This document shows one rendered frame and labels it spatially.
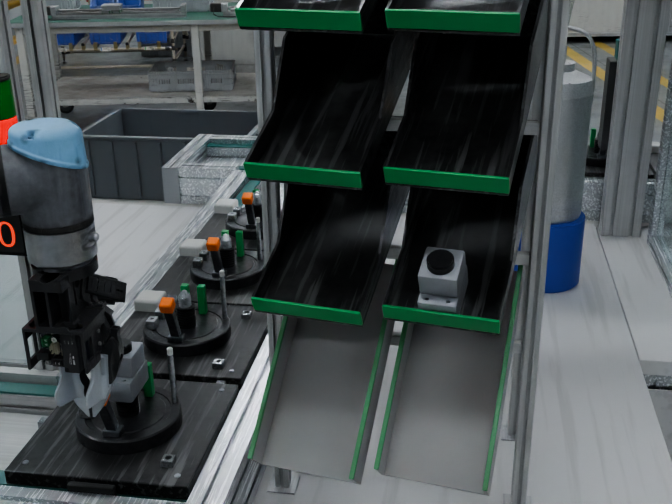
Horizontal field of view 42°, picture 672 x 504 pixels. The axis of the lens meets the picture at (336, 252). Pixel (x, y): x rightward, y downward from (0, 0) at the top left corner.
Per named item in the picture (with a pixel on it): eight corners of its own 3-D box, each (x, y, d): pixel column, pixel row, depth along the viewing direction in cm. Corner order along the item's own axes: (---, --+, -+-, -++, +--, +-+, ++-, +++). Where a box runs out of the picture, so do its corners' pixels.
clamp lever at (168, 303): (180, 339, 135) (170, 306, 130) (168, 338, 136) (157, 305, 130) (186, 321, 138) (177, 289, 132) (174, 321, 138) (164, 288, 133)
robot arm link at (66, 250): (42, 209, 99) (110, 212, 98) (47, 247, 101) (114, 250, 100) (9, 234, 92) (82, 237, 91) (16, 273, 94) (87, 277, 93)
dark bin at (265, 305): (362, 327, 97) (353, 284, 92) (254, 312, 101) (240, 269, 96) (420, 161, 115) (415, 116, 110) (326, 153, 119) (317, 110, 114)
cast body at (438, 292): (457, 324, 97) (454, 283, 92) (418, 319, 98) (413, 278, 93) (472, 268, 102) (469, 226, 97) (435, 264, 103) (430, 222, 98)
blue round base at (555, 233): (582, 296, 179) (589, 227, 173) (504, 292, 181) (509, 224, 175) (575, 265, 193) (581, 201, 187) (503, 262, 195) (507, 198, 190)
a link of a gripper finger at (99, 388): (76, 437, 102) (65, 369, 99) (96, 409, 108) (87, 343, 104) (101, 440, 102) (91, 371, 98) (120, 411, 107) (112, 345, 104)
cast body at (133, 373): (132, 403, 113) (126, 356, 111) (100, 401, 114) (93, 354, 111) (154, 370, 121) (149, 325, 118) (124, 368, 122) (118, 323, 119)
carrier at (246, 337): (241, 390, 130) (237, 315, 125) (88, 379, 134) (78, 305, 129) (276, 317, 152) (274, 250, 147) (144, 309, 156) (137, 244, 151)
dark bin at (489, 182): (509, 197, 89) (508, 140, 84) (385, 185, 93) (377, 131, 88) (546, 39, 107) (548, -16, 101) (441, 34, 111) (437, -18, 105)
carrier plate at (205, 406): (189, 500, 107) (187, 486, 106) (5, 483, 110) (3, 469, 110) (239, 395, 129) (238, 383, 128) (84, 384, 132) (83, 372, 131)
